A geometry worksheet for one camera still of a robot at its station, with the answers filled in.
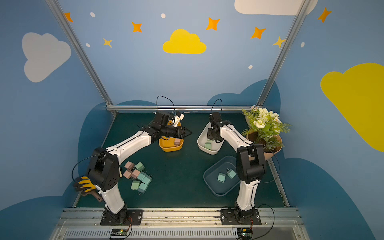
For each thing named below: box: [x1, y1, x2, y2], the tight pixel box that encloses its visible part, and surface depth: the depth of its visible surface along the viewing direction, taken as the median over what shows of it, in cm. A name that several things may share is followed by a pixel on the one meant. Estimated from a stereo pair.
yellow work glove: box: [73, 176, 96, 193], surface depth 82 cm
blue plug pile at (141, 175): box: [137, 171, 147, 181], surface depth 88 cm
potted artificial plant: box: [241, 105, 291, 160], surface depth 78 cm
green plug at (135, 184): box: [130, 180, 141, 190], surface depth 86 cm
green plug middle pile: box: [134, 162, 145, 171], surface depth 92 cm
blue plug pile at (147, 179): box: [141, 174, 153, 185], surface depth 87 cm
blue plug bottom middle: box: [137, 182, 148, 196], surface depth 84 cm
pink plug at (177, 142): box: [174, 138, 181, 147], surface depth 103 cm
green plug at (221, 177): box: [217, 172, 226, 183], surface depth 88 cm
